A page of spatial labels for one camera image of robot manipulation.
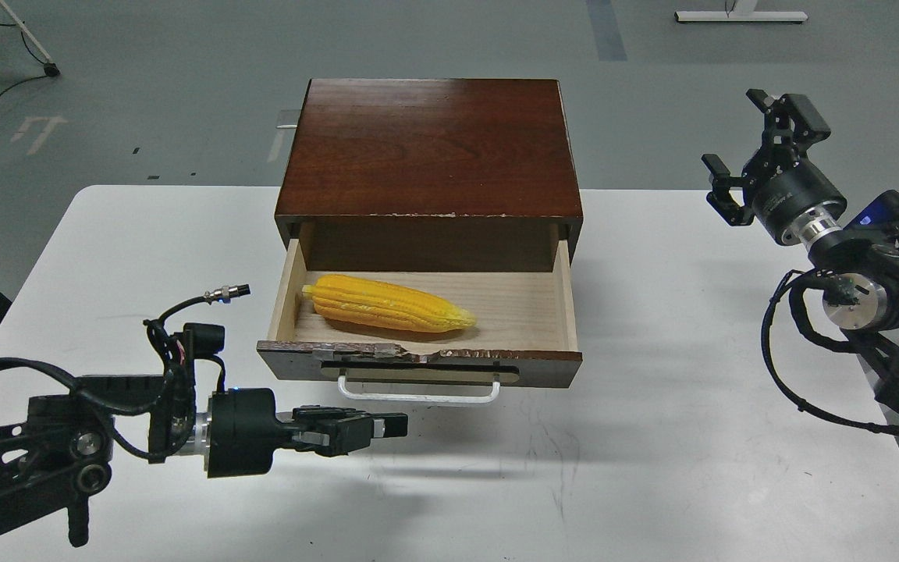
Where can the wooden drawer with white handle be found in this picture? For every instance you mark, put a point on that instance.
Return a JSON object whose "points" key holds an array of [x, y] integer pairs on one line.
{"points": [[526, 336]]}

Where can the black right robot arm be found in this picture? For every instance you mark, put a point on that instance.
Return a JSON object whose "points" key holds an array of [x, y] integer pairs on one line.
{"points": [[848, 301]]}

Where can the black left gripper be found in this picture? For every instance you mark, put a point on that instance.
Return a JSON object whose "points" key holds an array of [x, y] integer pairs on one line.
{"points": [[244, 431]]}

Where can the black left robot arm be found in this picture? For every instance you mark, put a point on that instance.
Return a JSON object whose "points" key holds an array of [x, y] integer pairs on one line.
{"points": [[60, 456]]}

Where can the yellow corn cob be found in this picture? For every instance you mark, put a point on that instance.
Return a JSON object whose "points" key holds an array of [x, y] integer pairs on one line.
{"points": [[385, 305]]}

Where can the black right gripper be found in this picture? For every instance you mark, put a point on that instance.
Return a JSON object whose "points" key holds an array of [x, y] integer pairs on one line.
{"points": [[795, 204]]}

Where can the dark wooden cabinet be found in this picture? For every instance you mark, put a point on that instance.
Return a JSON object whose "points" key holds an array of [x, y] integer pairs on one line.
{"points": [[431, 175]]}

